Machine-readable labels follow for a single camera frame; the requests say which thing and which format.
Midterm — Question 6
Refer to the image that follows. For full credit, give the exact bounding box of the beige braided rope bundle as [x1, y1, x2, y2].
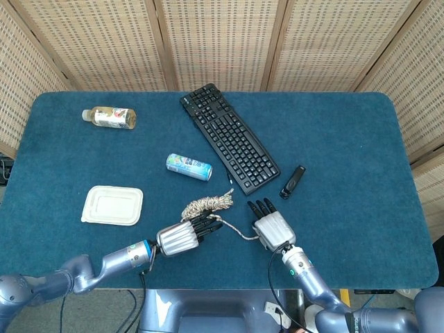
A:
[180, 188, 260, 242]

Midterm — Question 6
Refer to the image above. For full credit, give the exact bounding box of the black box with cables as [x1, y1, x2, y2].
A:
[0, 155, 14, 185]

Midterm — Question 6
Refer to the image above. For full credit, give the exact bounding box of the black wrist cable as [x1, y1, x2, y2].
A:
[268, 246, 291, 333]

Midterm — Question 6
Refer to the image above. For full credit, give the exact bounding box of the black computer keyboard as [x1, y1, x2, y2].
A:
[179, 83, 282, 196]

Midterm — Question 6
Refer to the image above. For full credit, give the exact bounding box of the blue-green drink can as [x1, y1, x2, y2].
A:
[165, 153, 214, 182]

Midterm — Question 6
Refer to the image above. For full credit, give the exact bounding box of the woven bamboo screen panel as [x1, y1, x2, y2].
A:
[153, 0, 289, 93]
[8, 0, 178, 93]
[266, 0, 431, 93]
[0, 0, 76, 160]
[353, 0, 444, 164]
[411, 147, 444, 261]

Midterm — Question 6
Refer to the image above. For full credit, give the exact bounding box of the blue felt table mat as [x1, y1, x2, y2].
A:
[1, 90, 440, 291]

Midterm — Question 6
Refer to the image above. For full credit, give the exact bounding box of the plastic tea bottle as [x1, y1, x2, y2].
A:
[82, 106, 137, 131]

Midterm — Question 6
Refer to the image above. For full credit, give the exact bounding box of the black USB flash drive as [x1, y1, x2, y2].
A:
[279, 164, 307, 200]

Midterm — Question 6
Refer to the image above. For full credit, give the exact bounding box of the blue-grey robot torso base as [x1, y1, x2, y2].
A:
[137, 289, 307, 333]

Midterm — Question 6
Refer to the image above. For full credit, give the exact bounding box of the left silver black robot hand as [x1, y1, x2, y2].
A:
[155, 214, 224, 258]

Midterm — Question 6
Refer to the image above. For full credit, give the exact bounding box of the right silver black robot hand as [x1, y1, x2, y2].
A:
[246, 198, 297, 251]

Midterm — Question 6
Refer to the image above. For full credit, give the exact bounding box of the white rectangular food container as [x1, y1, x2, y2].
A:
[80, 185, 144, 227]

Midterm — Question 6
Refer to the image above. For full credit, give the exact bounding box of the white power socket strip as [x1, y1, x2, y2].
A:
[264, 300, 293, 327]

